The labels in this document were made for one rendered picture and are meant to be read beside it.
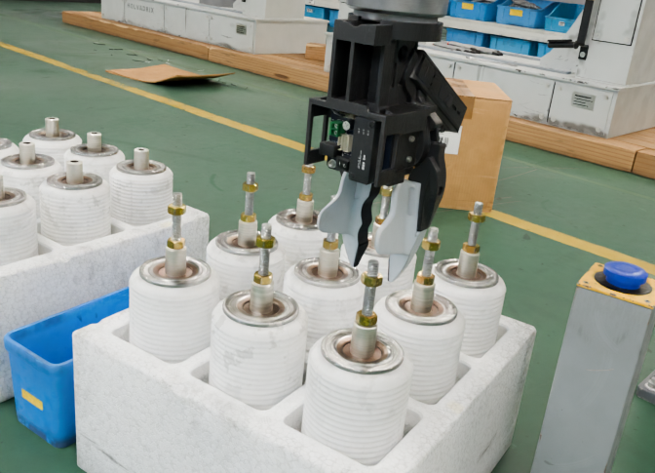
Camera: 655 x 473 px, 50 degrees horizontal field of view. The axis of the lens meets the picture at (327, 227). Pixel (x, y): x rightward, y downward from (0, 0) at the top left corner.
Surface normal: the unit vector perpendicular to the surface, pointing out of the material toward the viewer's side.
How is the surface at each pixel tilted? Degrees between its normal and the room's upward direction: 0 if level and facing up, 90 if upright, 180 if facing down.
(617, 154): 90
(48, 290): 90
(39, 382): 92
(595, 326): 90
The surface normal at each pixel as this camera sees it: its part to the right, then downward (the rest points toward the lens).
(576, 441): -0.56, 0.24
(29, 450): 0.10, -0.93
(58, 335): 0.82, 0.25
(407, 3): 0.07, 0.36
